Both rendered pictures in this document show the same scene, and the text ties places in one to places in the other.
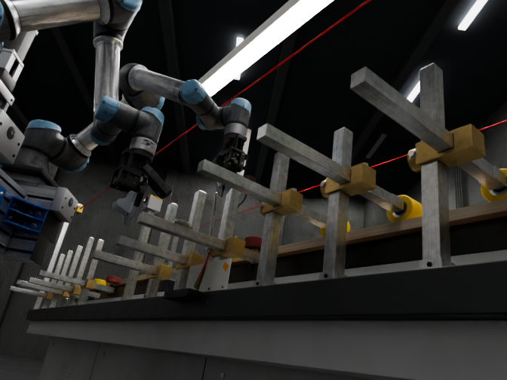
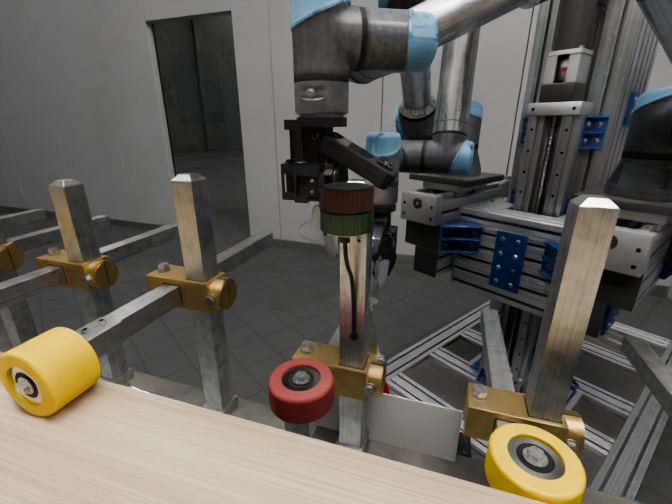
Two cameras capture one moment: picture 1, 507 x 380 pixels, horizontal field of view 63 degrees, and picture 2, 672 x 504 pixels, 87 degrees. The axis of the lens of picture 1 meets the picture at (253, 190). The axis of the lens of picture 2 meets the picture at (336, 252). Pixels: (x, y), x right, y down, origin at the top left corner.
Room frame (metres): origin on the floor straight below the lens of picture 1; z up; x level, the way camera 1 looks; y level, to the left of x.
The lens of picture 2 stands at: (1.67, -0.22, 1.20)
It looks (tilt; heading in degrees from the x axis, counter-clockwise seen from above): 20 degrees down; 142
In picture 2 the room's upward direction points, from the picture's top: straight up
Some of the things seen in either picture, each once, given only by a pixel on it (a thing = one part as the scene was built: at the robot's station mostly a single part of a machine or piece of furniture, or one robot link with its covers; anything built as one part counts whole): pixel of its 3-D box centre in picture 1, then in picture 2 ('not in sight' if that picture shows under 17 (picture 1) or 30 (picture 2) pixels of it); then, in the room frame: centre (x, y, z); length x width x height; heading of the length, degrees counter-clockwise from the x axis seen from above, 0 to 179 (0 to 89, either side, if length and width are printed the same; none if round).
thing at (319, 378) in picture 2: (254, 254); (302, 411); (1.37, -0.04, 0.85); 0.08 x 0.08 x 0.11
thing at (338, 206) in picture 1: (337, 213); (97, 308); (0.93, -0.21, 0.87); 0.04 x 0.04 x 0.48; 34
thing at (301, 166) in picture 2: (232, 154); (317, 161); (1.23, 0.09, 1.14); 0.09 x 0.08 x 0.12; 34
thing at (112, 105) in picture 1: (115, 116); (399, 156); (1.07, 0.44, 1.12); 0.11 x 0.11 x 0.08; 31
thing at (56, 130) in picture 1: (42, 138); (667, 119); (1.47, 0.85, 1.20); 0.13 x 0.12 x 0.14; 154
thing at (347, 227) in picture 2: not in sight; (346, 218); (1.37, 0.03, 1.09); 0.06 x 0.06 x 0.02
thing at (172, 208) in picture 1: (161, 255); not in sight; (1.76, 0.35, 0.89); 0.04 x 0.04 x 0.48; 34
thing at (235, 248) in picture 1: (227, 249); (338, 371); (1.33, 0.05, 0.85); 0.14 x 0.06 x 0.05; 34
